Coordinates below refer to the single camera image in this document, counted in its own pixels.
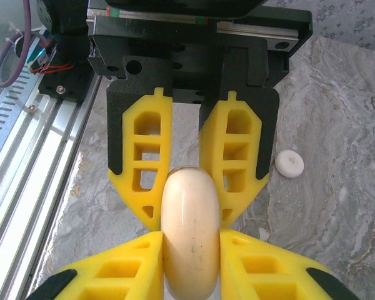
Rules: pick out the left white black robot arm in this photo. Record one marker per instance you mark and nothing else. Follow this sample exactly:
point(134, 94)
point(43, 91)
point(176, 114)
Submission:
point(68, 31)

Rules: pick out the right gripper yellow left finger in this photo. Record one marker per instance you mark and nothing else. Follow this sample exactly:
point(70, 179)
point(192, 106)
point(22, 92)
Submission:
point(112, 275)

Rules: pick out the aluminium base mounting beam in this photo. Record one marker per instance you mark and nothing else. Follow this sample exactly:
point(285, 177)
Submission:
point(34, 150)

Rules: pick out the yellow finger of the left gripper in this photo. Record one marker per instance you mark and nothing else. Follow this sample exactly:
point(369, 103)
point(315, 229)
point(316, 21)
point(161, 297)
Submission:
point(125, 156)
point(262, 140)

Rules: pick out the cream earbud charging case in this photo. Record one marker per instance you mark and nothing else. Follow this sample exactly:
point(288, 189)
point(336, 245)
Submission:
point(190, 234)

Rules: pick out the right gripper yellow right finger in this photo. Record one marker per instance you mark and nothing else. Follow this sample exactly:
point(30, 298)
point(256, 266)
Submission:
point(268, 275)

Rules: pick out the white round disc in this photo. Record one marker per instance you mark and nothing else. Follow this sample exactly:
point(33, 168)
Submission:
point(289, 164)

